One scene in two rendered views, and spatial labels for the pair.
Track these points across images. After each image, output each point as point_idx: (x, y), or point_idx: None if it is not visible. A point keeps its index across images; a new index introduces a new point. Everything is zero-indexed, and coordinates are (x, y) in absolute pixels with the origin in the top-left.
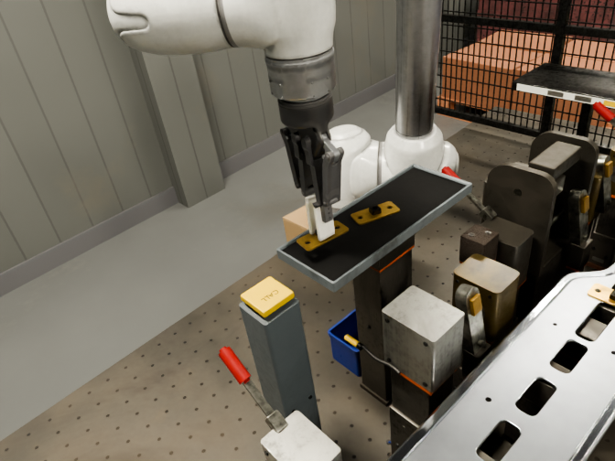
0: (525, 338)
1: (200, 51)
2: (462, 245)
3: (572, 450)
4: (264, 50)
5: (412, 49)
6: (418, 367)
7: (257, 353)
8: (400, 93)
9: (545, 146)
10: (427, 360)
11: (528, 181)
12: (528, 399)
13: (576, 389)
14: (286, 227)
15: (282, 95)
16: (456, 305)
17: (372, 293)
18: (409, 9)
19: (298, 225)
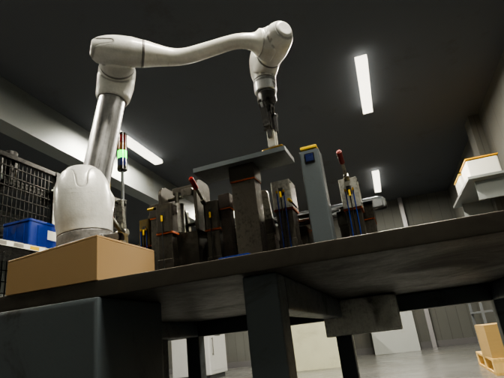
0: None
1: (281, 60)
2: (229, 197)
3: (298, 223)
4: (271, 74)
5: (119, 130)
6: (295, 200)
7: (323, 174)
8: (109, 154)
9: (164, 194)
10: (295, 195)
11: (204, 187)
12: (276, 237)
13: (276, 225)
14: (100, 248)
15: (276, 88)
16: (268, 196)
17: (260, 198)
18: (122, 108)
19: (115, 240)
